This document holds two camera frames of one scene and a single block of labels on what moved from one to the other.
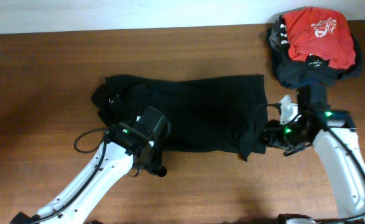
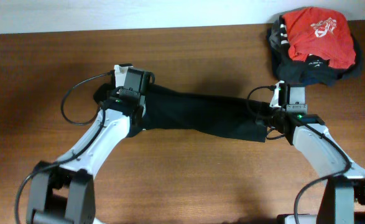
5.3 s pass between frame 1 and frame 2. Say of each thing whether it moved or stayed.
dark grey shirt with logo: stayed
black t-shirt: moved
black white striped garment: stayed
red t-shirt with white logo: stayed
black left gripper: moved
